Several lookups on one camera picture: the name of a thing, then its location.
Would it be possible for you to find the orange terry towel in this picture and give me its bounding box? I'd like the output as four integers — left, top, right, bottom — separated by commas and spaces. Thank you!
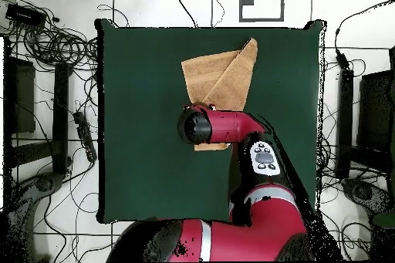
181, 37, 258, 152

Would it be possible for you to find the black metal stand frame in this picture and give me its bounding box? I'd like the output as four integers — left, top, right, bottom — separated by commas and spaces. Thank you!
2, 56, 73, 177
335, 68, 395, 180

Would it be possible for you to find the black adapter box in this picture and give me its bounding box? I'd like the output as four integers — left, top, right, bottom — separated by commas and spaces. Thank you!
5, 3, 48, 28

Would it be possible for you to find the thin black floor cable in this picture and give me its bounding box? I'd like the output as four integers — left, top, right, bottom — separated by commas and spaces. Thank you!
210, 0, 225, 28

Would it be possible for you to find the black power strip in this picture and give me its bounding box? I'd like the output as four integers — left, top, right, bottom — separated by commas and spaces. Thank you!
73, 110, 98, 163

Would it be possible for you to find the thick black floor cable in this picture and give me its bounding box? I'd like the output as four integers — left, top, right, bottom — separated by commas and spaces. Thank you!
168, 0, 199, 29

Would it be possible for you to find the tangled black cable bundle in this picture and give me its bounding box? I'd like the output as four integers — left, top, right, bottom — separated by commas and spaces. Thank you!
0, 0, 100, 71

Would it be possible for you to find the dark green table cloth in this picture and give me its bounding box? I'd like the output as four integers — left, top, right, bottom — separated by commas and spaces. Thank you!
96, 19, 326, 224

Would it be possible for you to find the black cable with plug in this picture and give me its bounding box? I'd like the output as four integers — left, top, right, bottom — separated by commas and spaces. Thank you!
333, 0, 395, 71

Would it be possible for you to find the grey stand foot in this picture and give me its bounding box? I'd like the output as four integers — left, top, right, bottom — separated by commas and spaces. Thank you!
340, 177, 393, 214
5, 171, 66, 262

